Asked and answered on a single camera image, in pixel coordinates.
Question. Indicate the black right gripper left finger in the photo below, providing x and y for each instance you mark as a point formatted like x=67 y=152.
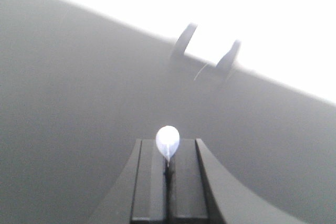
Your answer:
x=139 y=193

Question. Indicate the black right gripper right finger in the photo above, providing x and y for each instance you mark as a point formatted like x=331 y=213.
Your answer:
x=202 y=190

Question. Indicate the clear glass beaker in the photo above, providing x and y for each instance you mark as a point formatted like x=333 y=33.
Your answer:
x=167 y=141

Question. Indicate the white wall socket black box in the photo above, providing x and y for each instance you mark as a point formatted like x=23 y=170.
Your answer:
x=205 y=60

